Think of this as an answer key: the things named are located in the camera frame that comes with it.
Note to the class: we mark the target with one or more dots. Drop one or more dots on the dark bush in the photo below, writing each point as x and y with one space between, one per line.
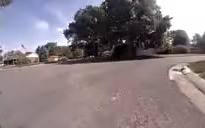
122 51

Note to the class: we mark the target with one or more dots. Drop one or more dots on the grey asphalt road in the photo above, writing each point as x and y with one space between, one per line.
76 90

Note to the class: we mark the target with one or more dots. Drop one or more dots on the large dark tree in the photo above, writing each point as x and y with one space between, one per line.
120 25

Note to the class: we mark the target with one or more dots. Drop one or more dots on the yellow building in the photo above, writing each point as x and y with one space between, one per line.
53 58

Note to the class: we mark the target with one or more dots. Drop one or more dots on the flag on pole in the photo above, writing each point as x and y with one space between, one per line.
23 46

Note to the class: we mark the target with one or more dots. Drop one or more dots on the group of distant trees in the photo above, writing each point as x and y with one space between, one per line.
193 39

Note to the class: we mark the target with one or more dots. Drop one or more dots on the pale concrete kerb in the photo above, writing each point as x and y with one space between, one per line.
194 87

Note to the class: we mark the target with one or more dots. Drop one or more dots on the building with pale wall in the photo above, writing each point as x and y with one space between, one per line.
20 57

